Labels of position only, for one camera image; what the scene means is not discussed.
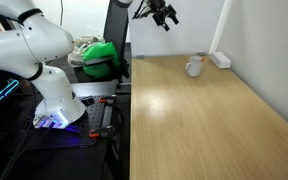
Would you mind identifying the white rectangular box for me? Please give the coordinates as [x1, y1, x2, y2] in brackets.
[209, 51, 233, 70]

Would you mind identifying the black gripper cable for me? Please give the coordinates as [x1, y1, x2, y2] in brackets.
[131, 0, 152, 20]

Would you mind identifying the white vertical post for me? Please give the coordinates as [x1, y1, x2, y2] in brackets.
[209, 0, 234, 55]

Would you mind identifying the black orange bar clamp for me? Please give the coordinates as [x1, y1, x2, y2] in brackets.
[88, 125, 115, 139]
[98, 94, 118, 105]

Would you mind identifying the pile of pale clutter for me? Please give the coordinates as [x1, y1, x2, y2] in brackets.
[67, 34, 106, 68]

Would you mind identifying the black chair backrest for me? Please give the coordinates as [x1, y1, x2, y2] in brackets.
[102, 0, 131, 81]

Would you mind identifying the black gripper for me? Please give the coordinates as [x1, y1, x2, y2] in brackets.
[145, 0, 180, 32]

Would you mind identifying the white ceramic mug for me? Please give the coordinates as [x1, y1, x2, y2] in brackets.
[185, 55, 205, 78]

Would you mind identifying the cyan light strip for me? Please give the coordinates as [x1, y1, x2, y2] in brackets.
[0, 79, 20, 115]

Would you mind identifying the green bag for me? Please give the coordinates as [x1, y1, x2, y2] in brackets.
[82, 41, 121, 80]

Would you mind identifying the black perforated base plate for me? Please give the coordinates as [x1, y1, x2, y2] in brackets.
[23, 95, 116, 149]

